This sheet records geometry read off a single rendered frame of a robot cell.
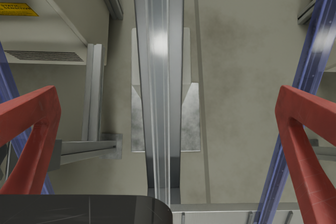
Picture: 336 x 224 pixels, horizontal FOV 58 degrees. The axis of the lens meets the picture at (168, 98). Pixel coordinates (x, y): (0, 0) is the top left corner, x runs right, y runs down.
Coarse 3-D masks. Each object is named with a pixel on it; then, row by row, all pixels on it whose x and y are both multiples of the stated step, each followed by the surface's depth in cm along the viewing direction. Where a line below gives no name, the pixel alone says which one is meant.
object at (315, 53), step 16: (320, 0) 18; (320, 16) 18; (320, 32) 19; (304, 48) 20; (320, 48) 19; (304, 64) 20; (320, 64) 20; (304, 80) 21; (272, 160) 26; (272, 176) 26; (272, 192) 28; (272, 208) 29
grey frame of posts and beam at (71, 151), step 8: (104, 0) 101; (112, 0) 100; (112, 8) 108; (120, 8) 112; (112, 16) 114; (120, 16) 113; (64, 144) 54; (72, 144) 59; (80, 144) 64; (88, 144) 71; (96, 144) 79; (104, 144) 89; (112, 144) 102; (64, 152) 57; (72, 152) 62; (80, 152) 65; (88, 152) 71; (96, 152) 79; (104, 152) 89; (64, 160) 54; (72, 160) 59
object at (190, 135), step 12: (132, 36) 30; (132, 48) 30; (132, 60) 30; (132, 72) 30; (132, 84) 30; (192, 84) 112; (132, 96) 111; (192, 96) 111; (132, 108) 111; (192, 108) 111; (132, 120) 110; (192, 120) 110; (132, 132) 109; (192, 132) 110; (132, 144) 109; (192, 144) 109
